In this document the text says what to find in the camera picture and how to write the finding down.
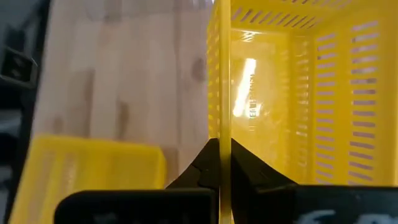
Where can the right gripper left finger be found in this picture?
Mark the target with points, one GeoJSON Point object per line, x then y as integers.
{"type": "Point", "coordinates": [186, 205]}

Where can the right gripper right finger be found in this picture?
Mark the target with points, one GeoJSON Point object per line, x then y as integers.
{"type": "Point", "coordinates": [280, 202]}

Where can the yellow slotted plastic basket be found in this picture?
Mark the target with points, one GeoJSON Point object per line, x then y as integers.
{"type": "Point", "coordinates": [273, 140]}
{"type": "Point", "coordinates": [93, 165]}

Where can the black aluminium mounting frame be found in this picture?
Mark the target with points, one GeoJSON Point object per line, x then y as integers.
{"type": "Point", "coordinates": [15, 67]}

